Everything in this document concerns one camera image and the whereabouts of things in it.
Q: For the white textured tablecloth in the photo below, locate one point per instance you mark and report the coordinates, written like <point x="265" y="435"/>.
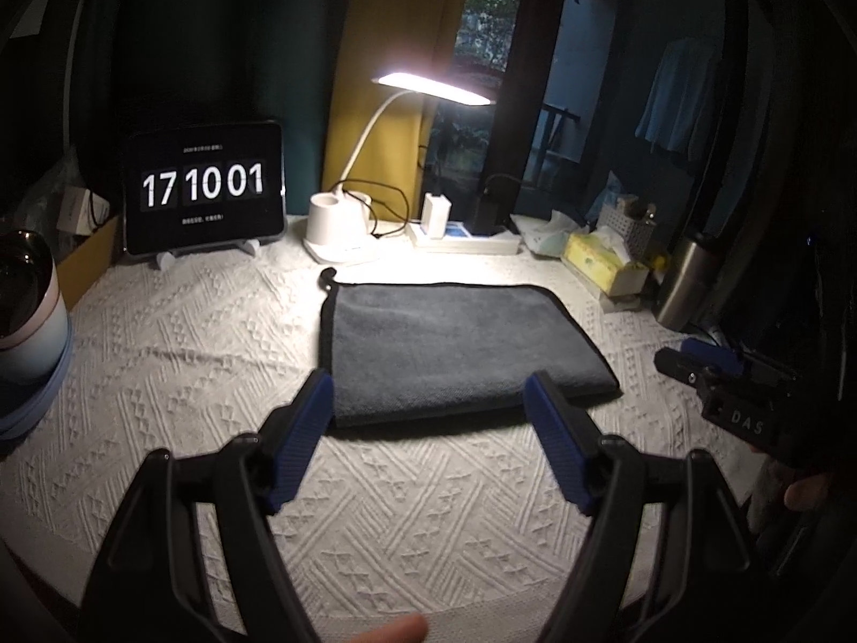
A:
<point x="201" y="362"/>

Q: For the white power strip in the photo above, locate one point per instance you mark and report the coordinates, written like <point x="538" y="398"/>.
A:
<point x="479" y="241"/>

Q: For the person's right hand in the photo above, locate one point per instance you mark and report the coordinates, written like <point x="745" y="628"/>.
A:
<point x="809" y="492"/>

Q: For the white tablet stand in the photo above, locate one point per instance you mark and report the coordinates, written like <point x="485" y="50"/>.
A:
<point x="201" y="256"/>

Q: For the white desk lamp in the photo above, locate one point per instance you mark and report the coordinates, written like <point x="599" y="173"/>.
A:
<point x="341" y="221"/>

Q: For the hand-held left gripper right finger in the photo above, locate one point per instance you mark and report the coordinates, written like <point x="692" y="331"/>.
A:
<point x="559" y="445"/>

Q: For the stainless steel bottle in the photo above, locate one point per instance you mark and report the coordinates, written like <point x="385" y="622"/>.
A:
<point x="683" y="285"/>

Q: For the tablet with clock display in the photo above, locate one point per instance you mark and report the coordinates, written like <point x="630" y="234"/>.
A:
<point x="204" y="187"/>

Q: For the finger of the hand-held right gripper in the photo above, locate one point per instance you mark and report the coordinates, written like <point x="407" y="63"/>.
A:
<point x="677" y="367"/>
<point x="711" y="352"/>

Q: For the white and blue mug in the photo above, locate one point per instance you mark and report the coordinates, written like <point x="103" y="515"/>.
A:
<point x="30" y="321"/>

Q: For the black power adapter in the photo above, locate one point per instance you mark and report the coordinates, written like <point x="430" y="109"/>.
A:
<point x="492" y="211"/>

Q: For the person's left hand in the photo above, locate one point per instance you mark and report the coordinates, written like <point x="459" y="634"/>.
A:
<point x="392" y="631"/>

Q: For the small white box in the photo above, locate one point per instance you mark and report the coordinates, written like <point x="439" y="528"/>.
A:
<point x="79" y="211"/>

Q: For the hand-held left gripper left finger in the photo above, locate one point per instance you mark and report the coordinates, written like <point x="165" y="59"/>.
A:
<point x="302" y="442"/>

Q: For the crumpled white tissue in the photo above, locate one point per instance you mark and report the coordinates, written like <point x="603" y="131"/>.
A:
<point x="546" y="236"/>

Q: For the grey towel with black border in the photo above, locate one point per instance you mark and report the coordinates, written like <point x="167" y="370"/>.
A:
<point x="455" y="341"/>

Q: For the yellow tissue box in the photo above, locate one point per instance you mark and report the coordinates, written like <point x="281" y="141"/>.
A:
<point x="599" y="268"/>

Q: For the grey perforated basket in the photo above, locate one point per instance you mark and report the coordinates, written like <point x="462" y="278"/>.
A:
<point x="629" y="228"/>

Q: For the hanging blue shirt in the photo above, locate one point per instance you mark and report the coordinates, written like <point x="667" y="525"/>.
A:
<point x="676" y="100"/>

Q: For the cardboard box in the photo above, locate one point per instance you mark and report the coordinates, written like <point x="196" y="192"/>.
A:
<point x="84" y="268"/>

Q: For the white charger plug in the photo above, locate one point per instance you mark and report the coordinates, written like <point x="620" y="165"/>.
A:
<point x="436" y="214"/>

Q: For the yellow curtain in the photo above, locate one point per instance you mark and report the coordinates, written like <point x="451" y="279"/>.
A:
<point x="395" y="33"/>

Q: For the blue round tray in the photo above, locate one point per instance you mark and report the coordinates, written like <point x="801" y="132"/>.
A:
<point x="47" y="392"/>

